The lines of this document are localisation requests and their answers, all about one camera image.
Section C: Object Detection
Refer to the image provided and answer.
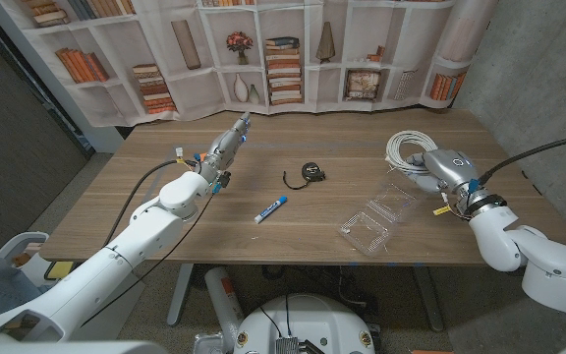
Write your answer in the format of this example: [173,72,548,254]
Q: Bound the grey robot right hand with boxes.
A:
[404,148,481,206]

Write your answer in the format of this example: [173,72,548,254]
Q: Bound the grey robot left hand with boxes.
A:
[197,111,253,186]

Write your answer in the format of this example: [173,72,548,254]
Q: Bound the white Ethernet cable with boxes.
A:
[384,129,440,176]

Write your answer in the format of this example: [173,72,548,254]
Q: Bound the blue and white marker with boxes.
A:
[254,196,289,225]

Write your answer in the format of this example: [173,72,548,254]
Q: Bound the black tape measure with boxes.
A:
[282,161,327,191]

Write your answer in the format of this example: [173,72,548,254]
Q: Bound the clear plastic clamshell container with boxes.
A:
[336,181,420,257]

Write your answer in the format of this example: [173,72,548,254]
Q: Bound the white table leg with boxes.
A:
[413,265,445,333]
[166,264,195,327]

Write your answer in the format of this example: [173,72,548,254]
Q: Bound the printed bookshelf backdrop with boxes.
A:
[0,0,498,129]

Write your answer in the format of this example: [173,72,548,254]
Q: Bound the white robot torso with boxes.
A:
[233,293,376,354]

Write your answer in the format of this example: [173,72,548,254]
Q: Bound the yellow and black object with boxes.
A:
[44,260,73,281]

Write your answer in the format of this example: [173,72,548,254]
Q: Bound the white chair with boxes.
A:
[0,230,51,287]

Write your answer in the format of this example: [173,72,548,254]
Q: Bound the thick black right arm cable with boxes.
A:
[477,134,566,186]

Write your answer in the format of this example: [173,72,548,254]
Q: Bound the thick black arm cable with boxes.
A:
[477,134,566,186]
[103,159,200,247]

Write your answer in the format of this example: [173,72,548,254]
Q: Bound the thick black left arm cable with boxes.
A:
[103,159,200,247]

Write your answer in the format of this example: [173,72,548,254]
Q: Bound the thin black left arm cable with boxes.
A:
[81,194,215,325]

